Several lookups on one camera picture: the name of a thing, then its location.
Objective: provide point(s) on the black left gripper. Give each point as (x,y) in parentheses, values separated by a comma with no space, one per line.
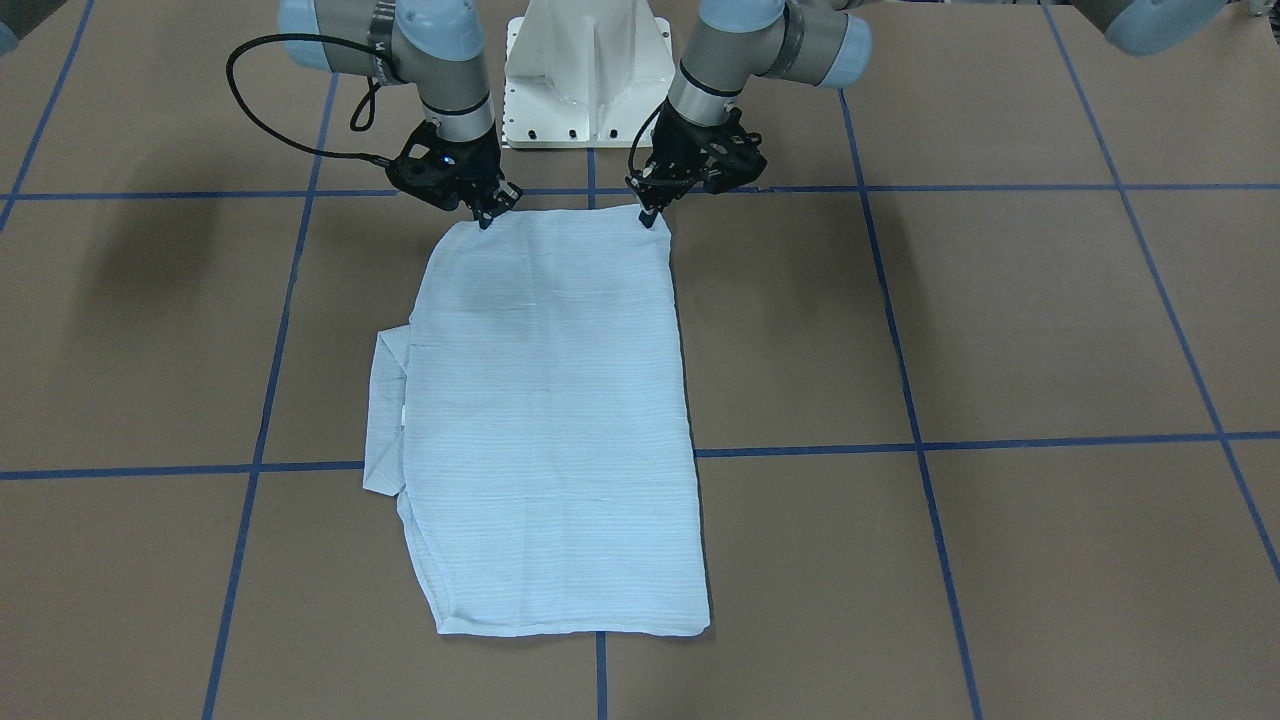
(684,150)

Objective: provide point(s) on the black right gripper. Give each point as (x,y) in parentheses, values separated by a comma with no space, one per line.
(481,163)

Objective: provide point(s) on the light blue button shirt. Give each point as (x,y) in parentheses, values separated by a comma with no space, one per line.
(530,420)

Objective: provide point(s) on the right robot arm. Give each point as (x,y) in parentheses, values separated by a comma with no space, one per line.
(437,47)

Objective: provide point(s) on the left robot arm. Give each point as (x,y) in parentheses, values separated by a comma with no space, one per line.
(816,43)

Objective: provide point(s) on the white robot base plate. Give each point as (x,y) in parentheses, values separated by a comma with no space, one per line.
(585,74)

